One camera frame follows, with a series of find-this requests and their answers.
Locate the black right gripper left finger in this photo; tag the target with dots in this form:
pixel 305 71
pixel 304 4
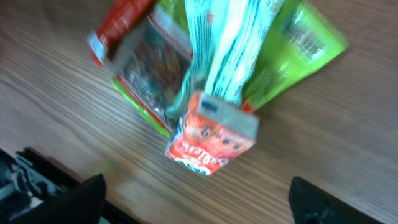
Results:
pixel 80 205

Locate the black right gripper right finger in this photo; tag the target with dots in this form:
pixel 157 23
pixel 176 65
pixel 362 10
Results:
pixel 312 205

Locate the red small carton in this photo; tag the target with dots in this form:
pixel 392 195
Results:
pixel 211 133

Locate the green candy bag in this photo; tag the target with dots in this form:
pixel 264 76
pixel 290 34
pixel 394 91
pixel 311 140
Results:
pixel 299 42

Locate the mint wet wipes packet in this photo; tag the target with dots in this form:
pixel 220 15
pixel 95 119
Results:
pixel 226 38

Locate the red stick sachet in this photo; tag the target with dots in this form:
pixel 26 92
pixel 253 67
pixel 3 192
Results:
pixel 122 16

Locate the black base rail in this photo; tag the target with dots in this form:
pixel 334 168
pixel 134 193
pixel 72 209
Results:
pixel 28 180

